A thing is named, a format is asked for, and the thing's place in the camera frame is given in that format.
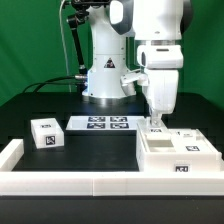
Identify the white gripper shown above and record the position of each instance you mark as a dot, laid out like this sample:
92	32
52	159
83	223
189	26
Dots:
160	93

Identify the white cabinet body box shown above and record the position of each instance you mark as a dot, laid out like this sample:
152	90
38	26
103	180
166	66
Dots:
161	156

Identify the white cabinet door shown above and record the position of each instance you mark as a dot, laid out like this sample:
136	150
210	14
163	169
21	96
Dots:
152	132
191	140

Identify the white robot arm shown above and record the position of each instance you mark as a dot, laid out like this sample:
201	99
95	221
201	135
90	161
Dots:
137	42

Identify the white flat tagged panel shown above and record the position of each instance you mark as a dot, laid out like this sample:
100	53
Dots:
108	123

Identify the small white tagged block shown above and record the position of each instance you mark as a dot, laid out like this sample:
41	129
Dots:
47	133

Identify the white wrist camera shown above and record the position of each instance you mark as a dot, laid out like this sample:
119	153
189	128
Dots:
134	76

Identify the white U-shaped boundary frame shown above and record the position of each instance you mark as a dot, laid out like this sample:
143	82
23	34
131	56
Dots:
99	183

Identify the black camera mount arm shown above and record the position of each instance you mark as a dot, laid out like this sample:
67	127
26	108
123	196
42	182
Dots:
79	18

